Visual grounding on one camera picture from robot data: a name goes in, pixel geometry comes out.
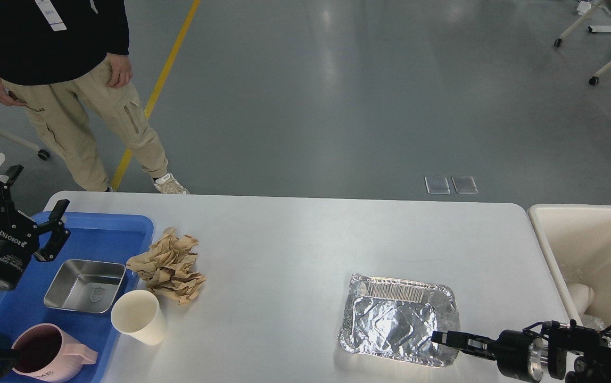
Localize white rolling chair base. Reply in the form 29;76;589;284
554;0;611;86

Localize person's left hand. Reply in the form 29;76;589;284
106;53;133;89

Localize cream plastic bin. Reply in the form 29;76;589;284
527;204;611;325

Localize aluminium foil tray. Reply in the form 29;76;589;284
338;273;460;368

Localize brown paper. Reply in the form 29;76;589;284
126;227;206;305

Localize clear plastic bag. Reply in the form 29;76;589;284
580;314;607;330

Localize clear floor plate right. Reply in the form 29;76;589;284
451;176;479;194

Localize blue plastic tray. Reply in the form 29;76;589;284
0;212;154;382

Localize cream paper cup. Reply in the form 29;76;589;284
110;289;168;346

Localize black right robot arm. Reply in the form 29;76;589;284
431;320;611;382

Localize clear floor plate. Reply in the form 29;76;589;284
424;176;451;195
451;176;479;194

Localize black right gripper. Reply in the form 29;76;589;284
431;330;547;382

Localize clear floor plate left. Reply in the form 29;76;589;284
424;176;451;195

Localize person in black top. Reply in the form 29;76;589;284
0;1;188;194

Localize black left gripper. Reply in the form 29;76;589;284
0;165;70;290

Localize square steel tray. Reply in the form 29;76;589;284
43;259;126;314

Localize pink mug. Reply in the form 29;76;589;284
13;323;98;382

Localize person's right hand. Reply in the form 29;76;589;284
0;77;26;106

